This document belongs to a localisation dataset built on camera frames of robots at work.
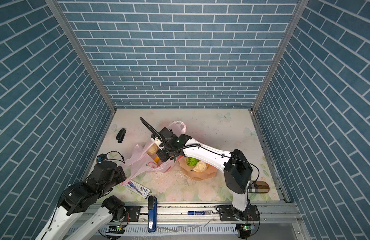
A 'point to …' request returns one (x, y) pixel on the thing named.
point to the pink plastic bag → (141, 161)
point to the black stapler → (121, 135)
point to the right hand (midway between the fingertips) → (158, 153)
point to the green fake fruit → (191, 162)
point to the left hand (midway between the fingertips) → (126, 170)
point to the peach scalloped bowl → (209, 173)
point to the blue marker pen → (200, 212)
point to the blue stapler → (152, 213)
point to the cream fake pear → (200, 166)
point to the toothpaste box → (138, 189)
